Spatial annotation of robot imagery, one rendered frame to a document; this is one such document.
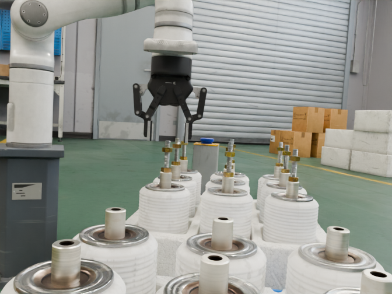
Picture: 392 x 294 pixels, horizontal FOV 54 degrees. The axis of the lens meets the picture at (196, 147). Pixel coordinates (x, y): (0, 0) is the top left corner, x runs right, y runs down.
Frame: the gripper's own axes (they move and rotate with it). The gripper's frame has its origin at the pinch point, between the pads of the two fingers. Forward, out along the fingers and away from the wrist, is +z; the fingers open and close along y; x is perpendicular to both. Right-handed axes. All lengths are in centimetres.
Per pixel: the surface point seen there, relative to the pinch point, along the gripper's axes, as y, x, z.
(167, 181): -0.4, 1.0, 8.7
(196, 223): -6.4, -2.2, 17.2
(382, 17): -347, -630, -206
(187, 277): -4.2, 41.4, 9.8
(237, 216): -13.2, 6.1, 13.4
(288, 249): -21.4, 10.5, 17.4
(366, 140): -159, -256, 7
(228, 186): -11.7, 2.6, 8.7
